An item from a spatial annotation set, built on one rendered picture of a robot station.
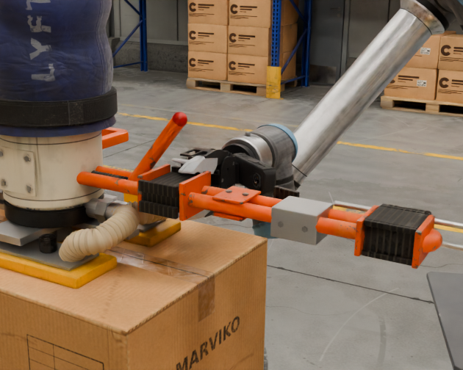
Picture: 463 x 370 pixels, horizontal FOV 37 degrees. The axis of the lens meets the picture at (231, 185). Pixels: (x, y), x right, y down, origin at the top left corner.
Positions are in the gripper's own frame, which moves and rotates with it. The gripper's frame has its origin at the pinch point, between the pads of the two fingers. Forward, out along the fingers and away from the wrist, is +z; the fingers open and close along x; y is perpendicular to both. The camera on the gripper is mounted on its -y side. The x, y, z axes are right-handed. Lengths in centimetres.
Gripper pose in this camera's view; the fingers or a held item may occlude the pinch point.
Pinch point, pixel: (188, 194)
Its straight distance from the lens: 106.9
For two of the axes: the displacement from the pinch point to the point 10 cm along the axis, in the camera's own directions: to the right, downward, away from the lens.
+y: -8.7, -1.5, 4.6
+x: 0.1, -9.5, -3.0
